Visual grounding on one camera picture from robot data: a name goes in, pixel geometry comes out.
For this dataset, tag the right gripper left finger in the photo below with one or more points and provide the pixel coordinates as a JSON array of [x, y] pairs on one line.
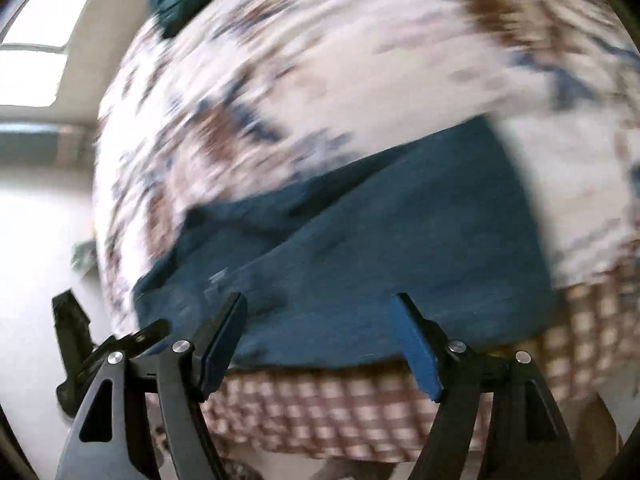
[[110, 437]]

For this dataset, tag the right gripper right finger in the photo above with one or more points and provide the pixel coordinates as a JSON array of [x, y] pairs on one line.
[[527, 437]]

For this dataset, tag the dark blue denim jeans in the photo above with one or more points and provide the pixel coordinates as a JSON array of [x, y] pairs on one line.
[[444, 219]]

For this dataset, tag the brown checkered bed sheet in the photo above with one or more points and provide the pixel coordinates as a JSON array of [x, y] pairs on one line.
[[377, 412]]

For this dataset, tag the floral fleece blanket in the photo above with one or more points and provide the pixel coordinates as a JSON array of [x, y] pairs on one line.
[[253, 94]]

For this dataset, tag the white window frame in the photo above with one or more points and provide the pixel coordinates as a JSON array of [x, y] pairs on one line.
[[34, 51]]

